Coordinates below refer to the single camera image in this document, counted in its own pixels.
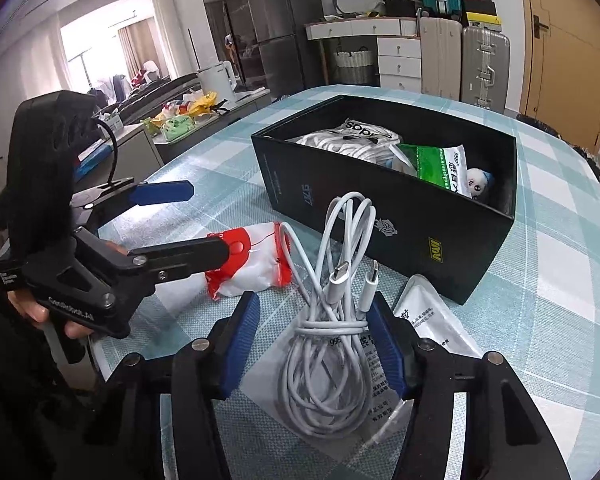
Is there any person's left hand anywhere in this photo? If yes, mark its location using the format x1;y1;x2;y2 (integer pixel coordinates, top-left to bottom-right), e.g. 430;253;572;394
5;286;100;343

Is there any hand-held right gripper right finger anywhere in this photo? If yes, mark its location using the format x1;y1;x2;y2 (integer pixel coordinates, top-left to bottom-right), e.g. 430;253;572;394
367;296;566;480

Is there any white printed packet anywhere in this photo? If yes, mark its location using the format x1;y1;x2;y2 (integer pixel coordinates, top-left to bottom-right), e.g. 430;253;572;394
392;274;482;361

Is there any small white plush doll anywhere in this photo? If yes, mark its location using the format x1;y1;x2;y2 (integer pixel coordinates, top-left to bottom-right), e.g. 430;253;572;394
462;167;496;202

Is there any wooden door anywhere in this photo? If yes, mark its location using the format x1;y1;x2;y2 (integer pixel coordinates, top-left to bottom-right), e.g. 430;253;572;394
516;0;600;153

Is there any dark tall cabinet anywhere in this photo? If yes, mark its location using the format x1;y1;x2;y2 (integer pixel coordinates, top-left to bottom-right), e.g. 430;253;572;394
195;0;261;92

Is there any woven basket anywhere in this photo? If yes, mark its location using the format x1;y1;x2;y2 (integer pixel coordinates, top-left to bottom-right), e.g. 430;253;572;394
333;49;374;84

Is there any yellow plastic bag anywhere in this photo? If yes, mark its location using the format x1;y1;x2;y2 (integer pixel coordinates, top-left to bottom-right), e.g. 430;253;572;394
191;91;220;112

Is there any black trash bag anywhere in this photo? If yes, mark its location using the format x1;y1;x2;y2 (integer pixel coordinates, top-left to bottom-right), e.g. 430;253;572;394
516;114;562;137

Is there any green pouch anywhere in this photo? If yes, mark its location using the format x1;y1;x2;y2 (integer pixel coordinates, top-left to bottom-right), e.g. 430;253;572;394
161;114;195;142

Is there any person's left forearm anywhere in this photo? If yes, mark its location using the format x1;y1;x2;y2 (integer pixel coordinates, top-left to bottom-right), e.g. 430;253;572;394
0;265;111;480

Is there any grey side cabinet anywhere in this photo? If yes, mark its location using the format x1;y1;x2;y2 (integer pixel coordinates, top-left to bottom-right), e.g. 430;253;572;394
77;87;273;181

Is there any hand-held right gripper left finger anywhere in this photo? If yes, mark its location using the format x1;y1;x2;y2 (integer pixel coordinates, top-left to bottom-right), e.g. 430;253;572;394
82;291;262;480

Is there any black cardboard box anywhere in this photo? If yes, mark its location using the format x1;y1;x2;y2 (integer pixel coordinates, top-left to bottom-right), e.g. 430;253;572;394
251;94;518;306

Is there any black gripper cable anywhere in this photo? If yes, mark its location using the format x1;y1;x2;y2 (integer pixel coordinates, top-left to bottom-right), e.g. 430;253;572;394
96;119;120;184

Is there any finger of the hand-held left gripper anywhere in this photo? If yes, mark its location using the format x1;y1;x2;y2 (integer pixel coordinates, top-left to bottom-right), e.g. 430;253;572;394
126;236;231;282
70;179;196;232

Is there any clear plastic cable bag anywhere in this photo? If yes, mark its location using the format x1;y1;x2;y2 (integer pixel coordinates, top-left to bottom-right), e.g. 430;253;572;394
240;330;411;461

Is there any blue checkered tablecloth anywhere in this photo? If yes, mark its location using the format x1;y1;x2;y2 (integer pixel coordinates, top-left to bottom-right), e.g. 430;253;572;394
87;84;600;480

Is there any white charging cable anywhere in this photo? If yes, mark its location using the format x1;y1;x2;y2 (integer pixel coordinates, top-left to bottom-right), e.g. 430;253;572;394
279;191;412;461

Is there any red and white packet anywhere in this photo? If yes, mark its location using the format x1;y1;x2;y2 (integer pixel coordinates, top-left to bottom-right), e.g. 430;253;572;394
205;221;295;302

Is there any silver suitcase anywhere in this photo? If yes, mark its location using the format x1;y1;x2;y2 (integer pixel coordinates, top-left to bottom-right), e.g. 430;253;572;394
460;24;512;114

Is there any beige suitcase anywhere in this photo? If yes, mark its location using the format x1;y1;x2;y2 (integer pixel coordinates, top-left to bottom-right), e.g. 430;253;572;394
418;16;464;104

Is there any grey refrigerator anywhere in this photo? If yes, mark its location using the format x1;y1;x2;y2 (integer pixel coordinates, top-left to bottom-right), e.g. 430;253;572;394
244;0;327;102

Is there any white electric kettle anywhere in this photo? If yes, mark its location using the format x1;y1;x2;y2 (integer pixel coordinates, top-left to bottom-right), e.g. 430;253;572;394
196;60;239;107

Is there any white desk with drawers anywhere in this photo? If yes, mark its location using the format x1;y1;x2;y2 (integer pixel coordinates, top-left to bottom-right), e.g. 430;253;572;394
304;16;424;94

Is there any bag of white shoelaces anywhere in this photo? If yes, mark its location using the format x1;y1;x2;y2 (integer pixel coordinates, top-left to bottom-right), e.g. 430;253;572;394
287;119;406;171

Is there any green packet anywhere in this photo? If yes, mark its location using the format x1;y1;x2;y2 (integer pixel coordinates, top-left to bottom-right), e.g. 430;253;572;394
395;142;468;195

